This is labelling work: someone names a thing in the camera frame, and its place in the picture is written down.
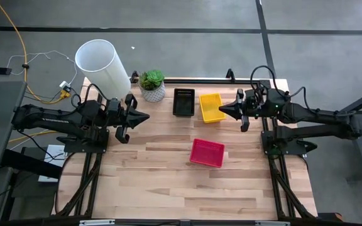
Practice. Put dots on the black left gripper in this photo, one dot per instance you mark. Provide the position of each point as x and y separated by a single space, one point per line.
126 122

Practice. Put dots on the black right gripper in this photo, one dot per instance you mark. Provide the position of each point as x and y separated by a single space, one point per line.
253 113

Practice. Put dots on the red plastic basket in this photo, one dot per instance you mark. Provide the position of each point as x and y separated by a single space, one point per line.
207 152

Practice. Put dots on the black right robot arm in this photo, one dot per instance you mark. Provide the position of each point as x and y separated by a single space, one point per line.
319 117

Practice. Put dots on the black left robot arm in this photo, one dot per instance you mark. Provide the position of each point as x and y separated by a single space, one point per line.
58 120

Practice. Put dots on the yellow plastic basket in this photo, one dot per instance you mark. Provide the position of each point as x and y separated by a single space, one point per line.
211 108

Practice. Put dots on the succulent in patterned pot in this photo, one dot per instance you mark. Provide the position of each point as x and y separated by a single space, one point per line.
152 84

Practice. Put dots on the black table clamp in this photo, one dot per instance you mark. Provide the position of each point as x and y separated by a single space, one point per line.
230 73
134 77

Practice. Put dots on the black plastic basket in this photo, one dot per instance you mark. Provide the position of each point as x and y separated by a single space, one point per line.
183 102

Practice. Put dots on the white cylinder tube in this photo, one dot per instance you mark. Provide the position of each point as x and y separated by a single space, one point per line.
104 67

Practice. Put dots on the yellow plug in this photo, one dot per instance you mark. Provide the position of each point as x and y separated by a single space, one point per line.
65 93

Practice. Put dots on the white power adapter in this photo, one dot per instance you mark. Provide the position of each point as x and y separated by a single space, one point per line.
65 85

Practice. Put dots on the white paper box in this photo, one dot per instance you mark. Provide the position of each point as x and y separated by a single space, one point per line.
52 163

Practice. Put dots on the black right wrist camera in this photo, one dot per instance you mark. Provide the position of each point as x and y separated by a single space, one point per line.
252 100

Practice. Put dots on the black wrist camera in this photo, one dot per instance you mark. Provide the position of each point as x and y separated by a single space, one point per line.
252 100
114 104

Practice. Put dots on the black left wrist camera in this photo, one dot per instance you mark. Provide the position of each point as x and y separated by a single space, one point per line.
114 104

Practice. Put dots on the black table rail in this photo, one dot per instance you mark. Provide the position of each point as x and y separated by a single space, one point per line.
181 223
200 81

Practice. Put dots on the silver metal bracket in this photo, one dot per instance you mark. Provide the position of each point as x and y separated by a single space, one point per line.
272 223
96 223

